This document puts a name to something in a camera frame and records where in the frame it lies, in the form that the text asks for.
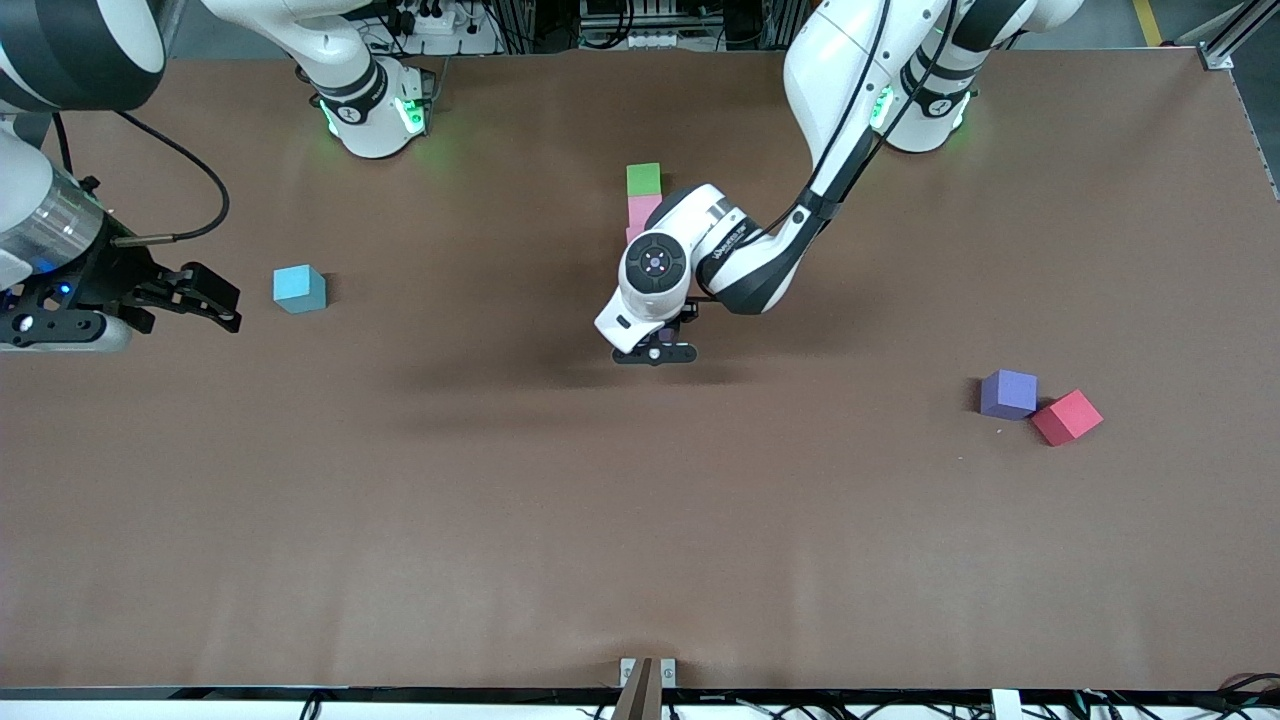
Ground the brown wooden post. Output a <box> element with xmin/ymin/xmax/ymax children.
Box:
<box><xmin>612</xmin><ymin>657</ymin><xmax>661</xmax><ymax>720</ymax></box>

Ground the light blue foam cube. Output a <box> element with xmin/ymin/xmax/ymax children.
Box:
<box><xmin>273</xmin><ymin>264</ymin><xmax>328</xmax><ymax>315</ymax></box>

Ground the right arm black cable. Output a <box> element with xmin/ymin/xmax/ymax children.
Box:
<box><xmin>50</xmin><ymin>108</ymin><xmax>232</xmax><ymax>247</ymax></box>

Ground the red foam cube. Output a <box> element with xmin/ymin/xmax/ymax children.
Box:
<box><xmin>1031</xmin><ymin>389</ymin><xmax>1104</xmax><ymax>447</ymax></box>

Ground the aluminium frame profile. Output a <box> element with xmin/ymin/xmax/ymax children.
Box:
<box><xmin>1195</xmin><ymin>0</ymin><xmax>1280</xmax><ymax>71</ymax></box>

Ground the brown table mat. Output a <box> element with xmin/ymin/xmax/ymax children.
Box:
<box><xmin>0</xmin><ymin>48</ymin><xmax>1280</xmax><ymax>693</ymax></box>

